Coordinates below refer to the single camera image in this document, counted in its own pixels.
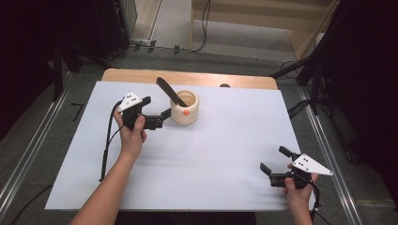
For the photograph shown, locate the black floor cables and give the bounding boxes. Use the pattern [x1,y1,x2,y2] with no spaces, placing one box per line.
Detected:
[286,98,312,120]

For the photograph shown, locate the hand-held gripper black cable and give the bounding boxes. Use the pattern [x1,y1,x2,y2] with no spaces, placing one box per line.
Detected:
[308,179,331,225]
[99,99,126,183]

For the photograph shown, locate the hanging black cable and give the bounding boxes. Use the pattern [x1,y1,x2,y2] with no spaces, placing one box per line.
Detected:
[190,0,212,53]

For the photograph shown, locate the cream ceramic cup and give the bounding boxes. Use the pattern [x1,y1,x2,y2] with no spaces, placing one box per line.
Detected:
[170,89,201,127]

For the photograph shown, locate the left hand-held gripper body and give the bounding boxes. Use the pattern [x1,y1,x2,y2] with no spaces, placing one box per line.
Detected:
[116,91,165,132]

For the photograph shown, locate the black spatula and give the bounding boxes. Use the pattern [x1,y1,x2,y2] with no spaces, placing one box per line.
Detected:
[155,76,189,108]

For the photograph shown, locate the metal floor rail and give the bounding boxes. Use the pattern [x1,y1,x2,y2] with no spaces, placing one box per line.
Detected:
[296,85,364,225]
[0,72,78,217]

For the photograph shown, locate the right hand-held gripper black cable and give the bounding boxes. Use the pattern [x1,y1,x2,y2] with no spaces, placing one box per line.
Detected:
[308,179,331,225]

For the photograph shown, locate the white board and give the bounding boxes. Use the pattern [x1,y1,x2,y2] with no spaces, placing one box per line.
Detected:
[44,81,317,213]

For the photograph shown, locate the wooden table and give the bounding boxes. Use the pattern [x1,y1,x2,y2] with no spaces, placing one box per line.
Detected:
[100,67,279,91]

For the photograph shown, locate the black metal stand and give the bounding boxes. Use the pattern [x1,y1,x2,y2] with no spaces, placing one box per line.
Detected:
[269,51,328,116]
[50,38,112,103]

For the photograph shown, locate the grey cabinet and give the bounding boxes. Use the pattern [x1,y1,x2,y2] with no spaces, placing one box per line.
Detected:
[117,0,139,41]

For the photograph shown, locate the light wooden shelf unit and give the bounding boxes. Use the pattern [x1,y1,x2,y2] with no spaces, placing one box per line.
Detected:
[190,0,342,61]

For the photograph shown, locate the left hand-held gripper black cable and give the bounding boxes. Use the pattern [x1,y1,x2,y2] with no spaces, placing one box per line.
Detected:
[99,99,126,183]

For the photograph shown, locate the thin black floor cable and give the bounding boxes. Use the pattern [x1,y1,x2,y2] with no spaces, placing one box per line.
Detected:
[109,38,193,60]

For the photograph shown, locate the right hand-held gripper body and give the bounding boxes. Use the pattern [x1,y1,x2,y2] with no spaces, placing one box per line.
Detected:
[268,152,334,190]

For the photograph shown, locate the person's right hand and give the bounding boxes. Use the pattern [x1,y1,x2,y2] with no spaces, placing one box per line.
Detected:
[283,162,320,217]

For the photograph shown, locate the person's left hand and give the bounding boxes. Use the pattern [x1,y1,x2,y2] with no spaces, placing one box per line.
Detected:
[113,107,148,158]

